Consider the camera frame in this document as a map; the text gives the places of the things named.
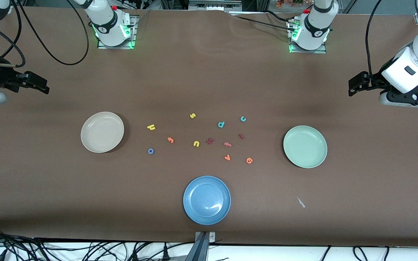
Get grey power strip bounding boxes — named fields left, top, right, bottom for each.
left=188, top=0, right=243, bottom=12

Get brown table cover sheet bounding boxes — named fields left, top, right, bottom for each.
left=0, top=5, right=418, bottom=248

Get light green plate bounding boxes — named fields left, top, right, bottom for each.
left=283, top=125, right=328, bottom=169

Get orange decoration pieces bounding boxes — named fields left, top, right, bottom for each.
left=276, top=0, right=306, bottom=8

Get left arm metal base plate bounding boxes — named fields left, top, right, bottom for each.
left=288, top=18, right=327, bottom=54

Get black floor cable with plug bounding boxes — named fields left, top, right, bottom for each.
left=151, top=242, right=191, bottom=261
left=122, top=242, right=148, bottom=261

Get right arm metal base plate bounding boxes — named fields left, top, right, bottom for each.
left=97, top=14, right=139, bottom=49

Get black floor cable tangle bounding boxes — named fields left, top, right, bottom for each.
left=0, top=225, right=50, bottom=261

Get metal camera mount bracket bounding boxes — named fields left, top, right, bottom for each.
left=190, top=231, right=217, bottom=261

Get beige brown plate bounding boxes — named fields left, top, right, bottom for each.
left=81, top=112, right=125, bottom=153

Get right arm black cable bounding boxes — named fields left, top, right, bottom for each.
left=22, top=0, right=90, bottom=66
left=0, top=0, right=26, bottom=69

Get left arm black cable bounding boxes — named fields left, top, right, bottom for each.
left=365, top=0, right=383, bottom=75

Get blue plate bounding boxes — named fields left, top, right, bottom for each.
left=183, top=176, right=231, bottom=225

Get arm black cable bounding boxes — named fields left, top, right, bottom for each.
left=22, top=0, right=90, bottom=66
left=0, top=0, right=26, bottom=69
left=365, top=0, right=383, bottom=75

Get black base cable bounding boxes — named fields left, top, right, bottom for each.
left=265, top=10, right=293, bottom=23
left=235, top=15, right=296, bottom=33

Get black looped floor cable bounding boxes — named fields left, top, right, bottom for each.
left=352, top=246, right=391, bottom=261

